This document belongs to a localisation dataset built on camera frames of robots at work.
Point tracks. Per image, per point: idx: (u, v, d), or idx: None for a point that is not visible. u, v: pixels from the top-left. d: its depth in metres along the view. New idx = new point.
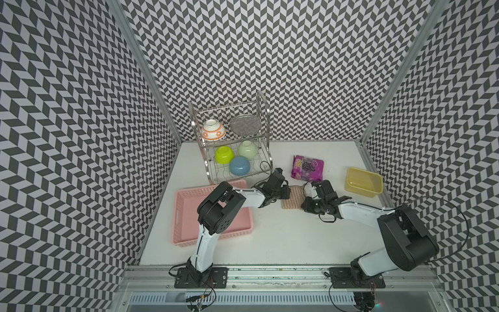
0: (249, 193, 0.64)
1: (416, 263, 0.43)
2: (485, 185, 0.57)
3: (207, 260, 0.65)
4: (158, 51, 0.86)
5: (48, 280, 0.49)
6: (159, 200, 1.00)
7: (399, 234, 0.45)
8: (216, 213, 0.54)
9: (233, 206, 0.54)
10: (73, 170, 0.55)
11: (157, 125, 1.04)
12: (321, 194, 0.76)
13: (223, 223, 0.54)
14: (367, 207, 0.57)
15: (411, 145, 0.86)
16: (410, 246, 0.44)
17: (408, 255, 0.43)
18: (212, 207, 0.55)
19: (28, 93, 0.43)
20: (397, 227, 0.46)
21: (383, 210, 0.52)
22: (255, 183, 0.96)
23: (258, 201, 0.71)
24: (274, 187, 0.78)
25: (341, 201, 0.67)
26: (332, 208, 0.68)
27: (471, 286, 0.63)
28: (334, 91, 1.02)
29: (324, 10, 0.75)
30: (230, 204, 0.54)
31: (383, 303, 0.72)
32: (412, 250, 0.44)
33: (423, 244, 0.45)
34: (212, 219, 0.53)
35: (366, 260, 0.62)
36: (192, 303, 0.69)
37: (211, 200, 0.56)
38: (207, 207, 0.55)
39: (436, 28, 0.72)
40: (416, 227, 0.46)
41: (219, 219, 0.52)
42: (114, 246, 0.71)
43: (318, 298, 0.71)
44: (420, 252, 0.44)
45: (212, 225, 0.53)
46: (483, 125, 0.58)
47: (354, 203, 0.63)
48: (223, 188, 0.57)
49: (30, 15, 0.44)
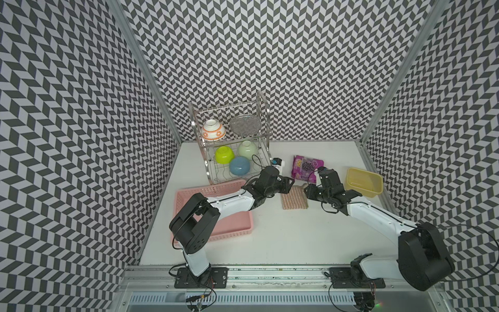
0: (229, 202, 0.55)
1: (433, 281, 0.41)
2: (485, 186, 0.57)
3: (203, 262, 0.64)
4: (158, 51, 0.86)
5: (48, 280, 0.49)
6: (159, 200, 1.00)
7: (419, 253, 0.42)
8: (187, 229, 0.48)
9: (206, 224, 0.46)
10: (73, 170, 0.55)
11: (157, 125, 1.04)
12: (327, 185, 0.70)
13: (197, 242, 0.48)
14: (381, 213, 0.53)
15: (411, 145, 0.86)
16: (429, 266, 0.42)
17: (425, 275, 0.41)
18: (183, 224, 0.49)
19: (28, 92, 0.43)
20: (418, 246, 0.42)
21: (403, 225, 0.47)
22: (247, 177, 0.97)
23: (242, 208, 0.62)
24: (268, 183, 0.70)
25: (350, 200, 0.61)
26: (339, 202, 0.63)
27: (471, 286, 0.63)
28: (334, 91, 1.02)
29: (324, 10, 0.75)
30: (203, 220, 0.47)
31: (383, 303, 0.72)
32: (431, 269, 0.42)
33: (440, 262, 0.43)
34: (184, 236, 0.47)
35: (368, 264, 0.61)
36: (192, 303, 0.69)
37: (182, 218, 0.49)
38: (180, 223, 0.49)
39: (436, 28, 0.72)
40: (436, 246, 0.43)
41: (191, 238, 0.46)
42: (114, 246, 0.71)
43: (318, 298, 0.71)
44: (438, 272, 0.42)
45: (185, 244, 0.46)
46: (483, 125, 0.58)
47: (368, 205, 0.57)
48: (195, 201, 0.49)
49: (30, 15, 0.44)
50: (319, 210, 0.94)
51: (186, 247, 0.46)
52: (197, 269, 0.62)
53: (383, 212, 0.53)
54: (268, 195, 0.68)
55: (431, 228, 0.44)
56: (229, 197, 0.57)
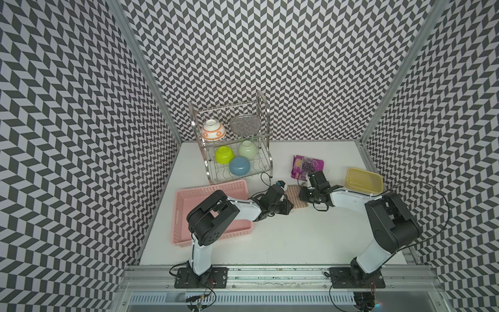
0: (245, 206, 0.60)
1: (400, 244, 0.46)
2: (485, 185, 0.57)
3: (206, 262, 0.64)
4: (158, 51, 0.86)
5: (48, 280, 0.49)
6: (159, 200, 1.00)
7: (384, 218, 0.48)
8: (206, 220, 0.51)
9: (225, 218, 0.50)
10: (73, 170, 0.55)
11: (157, 125, 1.04)
12: (315, 184, 0.79)
13: (212, 235, 0.50)
14: (356, 194, 0.60)
15: (411, 145, 0.86)
16: (394, 229, 0.47)
17: (390, 236, 0.46)
18: (202, 216, 0.51)
19: (28, 92, 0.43)
20: (383, 212, 0.48)
21: (371, 196, 0.55)
22: (251, 195, 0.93)
23: (251, 216, 0.66)
24: (271, 202, 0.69)
25: (332, 190, 0.69)
26: (325, 195, 0.71)
27: (471, 286, 0.63)
28: (334, 91, 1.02)
29: (324, 10, 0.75)
30: (222, 214, 0.51)
31: (383, 303, 0.72)
32: (397, 233, 0.47)
33: (408, 227, 0.48)
34: (201, 228, 0.49)
35: (364, 257, 0.62)
36: (192, 303, 0.69)
37: (201, 209, 0.52)
38: (197, 216, 0.51)
39: (436, 28, 0.72)
40: (401, 212, 0.49)
41: (208, 229, 0.49)
42: (114, 246, 0.71)
43: (318, 298, 0.71)
44: (403, 234, 0.47)
45: (201, 235, 0.49)
46: (483, 125, 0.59)
47: (345, 190, 0.66)
48: (217, 195, 0.54)
49: (30, 15, 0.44)
50: (319, 210, 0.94)
51: (203, 239, 0.48)
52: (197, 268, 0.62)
53: (357, 192, 0.61)
54: (271, 211, 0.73)
55: (395, 195, 0.51)
56: (243, 201, 0.62)
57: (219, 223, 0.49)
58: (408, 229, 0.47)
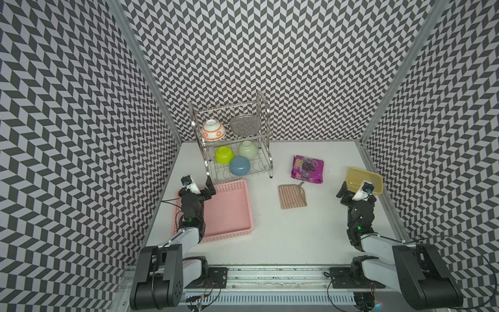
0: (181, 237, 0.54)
1: (429, 302, 0.40)
2: (485, 185, 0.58)
3: (195, 270, 0.63)
4: (158, 51, 0.86)
5: (48, 281, 0.49)
6: (159, 200, 1.00)
7: (411, 264, 0.44)
8: (157, 287, 0.41)
9: (171, 262, 0.44)
10: (73, 170, 0.55)
11: (157, 125, 1.04)
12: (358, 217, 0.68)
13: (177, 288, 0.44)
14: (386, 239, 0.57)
15: (411, 145, 0.86)
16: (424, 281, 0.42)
17: (418, 289, 0.41)
18: (149, 285, 0.42)
19: (28, 93, 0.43)
20: (412, 260, 0.44)
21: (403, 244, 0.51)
22: (242, 179, 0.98)
23: (190, 244, 0.60)
24: (194, 216, 0.68)
25: (362, 236, 0.64)
26: (356, 240, 0.67)
27: (471, 286, 0.63)
28: (334, 91, 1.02)
29: (324, 10, 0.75)
30: (169, 262, 0.44)
31: (383, 302, 0.72)
32: (427, 286, 0.41)
33: (443, 285, 0.42)
34: (160, 288, 0.41)
35: (372, 267, 0.60)
36: (192, 303, 0.69)
37: (143, 281, 0.42)
38: (147, 286, 0.42)
39: (436, 28, 0.72)
40: (437, 267, 0.43)
41: (168, 288, 0.41)
42: (114, 246, 0.71)
43: (318, 298, 0.71)
44: (435, 293, 0.41)
45: (166, 299, 0.41)
46: (483, 125, 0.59)
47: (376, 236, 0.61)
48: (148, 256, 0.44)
49: (30, 15, 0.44)
50: (319, 210, 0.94)
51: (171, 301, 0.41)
52: (197, 273, 0.64)
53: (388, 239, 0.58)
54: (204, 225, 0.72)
55: (429, 246, 0.47)
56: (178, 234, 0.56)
57: (173, 268, 0.43)
58: (442, 288, 0.41)
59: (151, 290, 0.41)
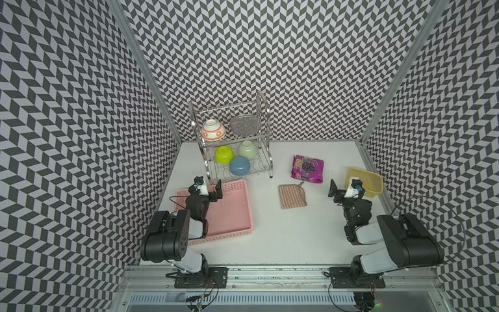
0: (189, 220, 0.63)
1: (413, 257, 0.44)
2: (485, 185, 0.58)
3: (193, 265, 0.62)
4: (158, 51, 0.86)
5: (48, 281, 0.49)
6: (159, 200, 1.00)
7: (394, 227, 0.49)
8: (166, 239, 0.46)
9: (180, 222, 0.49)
10: (73, 170, 0.55)
11: (157, 125, 1.04)
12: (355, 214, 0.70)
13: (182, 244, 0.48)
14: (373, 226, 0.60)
15: (411, 144, 0.86)
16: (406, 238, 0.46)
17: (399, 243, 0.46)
18: (158, 239, 0.46)
19: (28, 93, 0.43)
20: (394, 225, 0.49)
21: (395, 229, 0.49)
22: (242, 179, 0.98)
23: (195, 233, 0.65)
24: (197, 215, 0.72)
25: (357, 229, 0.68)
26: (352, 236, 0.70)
27: (471, 286, 0.63)
28: (334, 91, 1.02)
29: (324, 10, 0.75)
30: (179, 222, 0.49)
31: (383, 303, 0.72)
32: (409, 242, 0.46)
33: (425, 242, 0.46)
34: (168, 239, 0.46)
35: (370, 259, 0.61)
36: (192, 303, 0.69)
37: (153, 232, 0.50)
38: (156, 237, 0.46)
39: (436, 28, 0.72)
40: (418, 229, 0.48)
41: (175, 240, 0.46)
42: (114, 246, 0.71)
43: (318, 298, 0.71)
44: (417, 249, 0.44)
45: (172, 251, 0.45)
46: (483, 125, 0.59)
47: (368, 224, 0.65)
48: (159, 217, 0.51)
49: (30, 15, 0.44)
50: (320, 210, 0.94)
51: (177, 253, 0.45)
52: (197, 267, 0.64)
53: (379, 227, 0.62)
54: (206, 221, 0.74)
55: (410, 215, 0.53)
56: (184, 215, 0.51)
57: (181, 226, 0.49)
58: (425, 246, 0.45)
59: (161, 244, 0.45)
